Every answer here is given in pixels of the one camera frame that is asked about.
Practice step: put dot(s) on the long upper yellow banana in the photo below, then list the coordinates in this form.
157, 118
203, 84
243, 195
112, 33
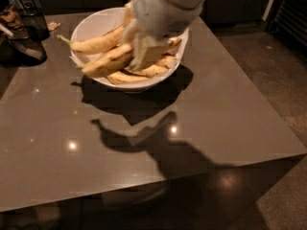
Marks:
95, 45

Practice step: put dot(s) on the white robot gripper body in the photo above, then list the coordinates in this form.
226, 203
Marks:
156, 12

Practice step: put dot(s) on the dark tray with items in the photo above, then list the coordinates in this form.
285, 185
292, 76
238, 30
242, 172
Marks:
28, 48

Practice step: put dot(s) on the bottom banana in bowl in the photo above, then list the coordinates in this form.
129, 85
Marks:
119, 78

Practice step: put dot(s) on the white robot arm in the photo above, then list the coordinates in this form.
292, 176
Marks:
153, 23

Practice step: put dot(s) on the small crumpled wrapper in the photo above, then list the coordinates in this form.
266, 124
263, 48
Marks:
52, 25

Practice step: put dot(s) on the white bowl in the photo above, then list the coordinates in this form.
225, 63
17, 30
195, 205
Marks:
101, 22

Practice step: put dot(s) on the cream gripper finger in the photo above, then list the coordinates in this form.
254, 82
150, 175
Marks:
146, 51
130, 31

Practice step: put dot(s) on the black mesh basket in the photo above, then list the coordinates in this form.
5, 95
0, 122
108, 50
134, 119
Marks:
34, 17

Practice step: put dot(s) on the orange sweet potato piece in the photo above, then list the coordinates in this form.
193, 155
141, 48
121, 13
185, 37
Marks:
173, 46

